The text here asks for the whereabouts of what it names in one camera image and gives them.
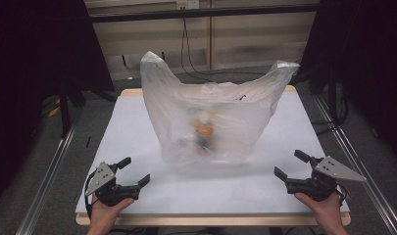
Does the metal floor rail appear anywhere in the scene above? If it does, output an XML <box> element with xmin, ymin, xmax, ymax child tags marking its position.
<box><xmin>15</xmin><ymin>107</ymin><xmax>84</xmax><ymax>235</ymax></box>
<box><xmin>313</xmin><ymin>94</ymin><xmax>397</xmax><ymax>235</ymax></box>

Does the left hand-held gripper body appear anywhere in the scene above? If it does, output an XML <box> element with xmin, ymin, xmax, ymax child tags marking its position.
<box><xmin>84</xmin><ymin>161</ymin><xmax>141</xmax><ymax>208</ymax></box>

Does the black floor cable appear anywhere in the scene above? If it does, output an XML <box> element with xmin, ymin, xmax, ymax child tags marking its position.
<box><xmin>311</xmin><ymin>89</ymin><xmax>351</xmax><ymax>136</ymax></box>

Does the black curtain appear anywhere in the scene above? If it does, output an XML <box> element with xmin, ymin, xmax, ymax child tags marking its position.
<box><xmin>0</xmin><ymin>0</ymin><xmax>116</xmax><ymax>210</ymax></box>
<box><xmin>290</xmin><ymin>0</ymin><xmax>397</xmax><ymax>165</ymax></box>

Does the person's right hand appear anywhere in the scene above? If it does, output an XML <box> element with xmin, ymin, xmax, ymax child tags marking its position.
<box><xmin>293</xmin><ymin>190</ymin><xmax>350</xmax><ymax>235</ymax></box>

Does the black hanging wall cable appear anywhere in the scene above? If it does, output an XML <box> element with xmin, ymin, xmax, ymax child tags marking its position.
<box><xmin>179</xmin><ymin>18</ymin><xmax>269</xmax><ymax>83</ymax></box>

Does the person's left hand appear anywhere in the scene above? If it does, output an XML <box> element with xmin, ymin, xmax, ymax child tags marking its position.
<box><xmin>85</xmin><ymin>193</ymin><xmax>135</xmax><ymax>235</ymax></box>

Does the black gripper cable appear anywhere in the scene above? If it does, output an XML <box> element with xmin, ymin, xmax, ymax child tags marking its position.
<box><xmin>83</xmin><ymin>167</ymin><xmax>99</xmax><ymax>219</ymax></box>
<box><xmin>334</xmin><ymin>184</ymin><xmax>351</xmax><ymax>208</ymax></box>

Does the black horizontal bar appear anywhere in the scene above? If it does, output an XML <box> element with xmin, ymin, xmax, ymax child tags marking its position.
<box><xmin>88</xmin><ymin>3</ymin><xmax>322</xmax><ymax>24</ymax></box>

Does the white wall outlet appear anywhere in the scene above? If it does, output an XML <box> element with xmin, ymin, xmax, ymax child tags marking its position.
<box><xmin>175</xmin><ymin>0</ymin><xmax>200</xmax><ymax>11</ymax></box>

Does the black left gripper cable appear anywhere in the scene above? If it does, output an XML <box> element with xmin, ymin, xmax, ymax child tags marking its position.
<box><xmin>83</xmin><ymin>167</ymin><xmax>99</xmax><ymax>219</ymax></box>

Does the black metal stand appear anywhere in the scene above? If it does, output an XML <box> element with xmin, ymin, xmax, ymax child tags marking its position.
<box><xmin>57</xmin><ymin>82</ymin><xmax>119</xmax><ymax>140</ymax></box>
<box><xmin>292</xmin><ymin>63</ymin><xmax>342</xmax><ymax>125</ymax></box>

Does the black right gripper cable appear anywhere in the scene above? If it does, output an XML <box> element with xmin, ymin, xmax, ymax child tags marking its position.
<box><xmin>334</xmin><ymin>184</ymin><xmax>351</xmax><ymax>208</ymax></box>

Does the translucent white plastic bag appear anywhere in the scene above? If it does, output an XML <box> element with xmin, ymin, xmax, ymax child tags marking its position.
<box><xmin>139</xmin><ymin>50</ymin><xmax>301</xmax><ymax>165</ymax></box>

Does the orange and blue toy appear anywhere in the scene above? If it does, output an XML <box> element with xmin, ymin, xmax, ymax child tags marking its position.
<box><xmin>185</xmin><ymin>109</ymin><xmax>220</xmax><ymax>155</ymax></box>

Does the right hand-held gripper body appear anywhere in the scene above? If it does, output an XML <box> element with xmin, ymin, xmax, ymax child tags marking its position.
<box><xmin>284</xmin><ymin>156</ymin><xmax>368</xmax><ymax>203</ymax></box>

